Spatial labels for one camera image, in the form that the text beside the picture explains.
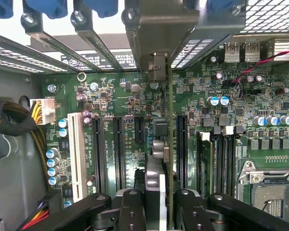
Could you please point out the CPU socket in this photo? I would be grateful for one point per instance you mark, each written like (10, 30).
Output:
(269, 197)

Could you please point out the open black PC case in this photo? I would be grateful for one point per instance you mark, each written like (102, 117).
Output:
(14, 156)

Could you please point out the black RAM slot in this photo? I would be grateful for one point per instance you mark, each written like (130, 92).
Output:
(228, 163)
(218, 163)

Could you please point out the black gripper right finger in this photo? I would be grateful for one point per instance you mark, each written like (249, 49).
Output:
(187, 211)

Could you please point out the short expansion slot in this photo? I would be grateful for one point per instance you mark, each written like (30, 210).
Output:
(139, 130)

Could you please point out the green motherboard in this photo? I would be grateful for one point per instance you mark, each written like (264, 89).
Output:
(135, 101)

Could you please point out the blue slot clip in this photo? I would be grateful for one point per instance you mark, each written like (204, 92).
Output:
(101, 7)
(1, 8)
(221, 4)
(48, 8)

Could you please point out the white power connector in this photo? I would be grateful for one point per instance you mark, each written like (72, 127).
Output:
(47, 110)

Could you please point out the white PCI expansion slot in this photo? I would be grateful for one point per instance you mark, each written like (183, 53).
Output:
(77, 156)

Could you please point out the metal slot cover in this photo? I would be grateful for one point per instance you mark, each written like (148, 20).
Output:
(32, 26)
(83, 25)

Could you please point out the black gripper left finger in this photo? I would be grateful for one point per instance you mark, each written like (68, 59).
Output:
(132, 211)

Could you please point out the long black expansion slot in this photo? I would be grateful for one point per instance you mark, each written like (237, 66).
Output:
(119, 154)
(98, 154)
(182, 149)

